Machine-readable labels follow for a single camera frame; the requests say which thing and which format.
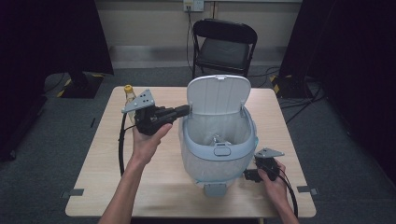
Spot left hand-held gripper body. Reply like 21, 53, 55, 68
120, 89, 177, 136

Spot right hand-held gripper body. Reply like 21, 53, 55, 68
254, 147, 285, 182

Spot white plastic bin liner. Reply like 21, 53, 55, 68
181, 111, 258, 185

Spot clear bottle with yellow cap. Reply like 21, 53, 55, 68
123, 84, 138, 124

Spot white and grey pedal bin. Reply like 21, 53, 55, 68
178, 74, 260, 198

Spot person's left hand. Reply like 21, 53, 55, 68
130, 123, 173, 166

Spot person's right hand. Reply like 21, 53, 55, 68
257, 161, 289, 203

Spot grey tape tab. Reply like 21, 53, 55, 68
60, 188, 85, 200
296, 185, 319, 196

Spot black folding chair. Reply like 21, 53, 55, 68
191, 18, 259, 88

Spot black stand base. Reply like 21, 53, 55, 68
270, 74, 309, 100
56, 70, 106, 100

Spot dark curtain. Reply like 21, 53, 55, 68
278, 0, 396, 185
0, 0, 115, 162

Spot right hand-held gripper cable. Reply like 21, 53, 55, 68
277, 169, 299, 218

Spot hand-held gripper cable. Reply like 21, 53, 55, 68
118, 112, 138, 177
277, 169, 299, 218

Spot left hand-held gripper cable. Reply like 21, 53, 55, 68
118, 112, 138, 177

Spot black floor cables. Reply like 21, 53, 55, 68
248, 66, 327, 125

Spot black power cable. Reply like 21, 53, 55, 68
185, 6, 196, 77

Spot white wall socket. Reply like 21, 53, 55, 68
182, 0, 205, 13

